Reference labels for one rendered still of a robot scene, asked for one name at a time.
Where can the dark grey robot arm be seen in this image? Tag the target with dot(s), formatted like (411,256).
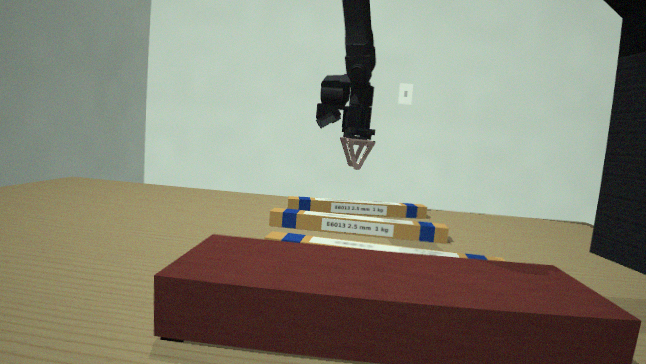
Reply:
(360,61)

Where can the tan cardboard pack with blue bands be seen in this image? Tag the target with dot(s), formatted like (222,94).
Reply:
(299,238)

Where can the tan pack of welding electrodes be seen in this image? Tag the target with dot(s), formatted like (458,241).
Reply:
(359,225)
(357,207)

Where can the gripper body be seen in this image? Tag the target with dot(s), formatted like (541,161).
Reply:
(350,132)

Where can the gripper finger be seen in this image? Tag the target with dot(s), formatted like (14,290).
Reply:
(358,152)
(351,143)

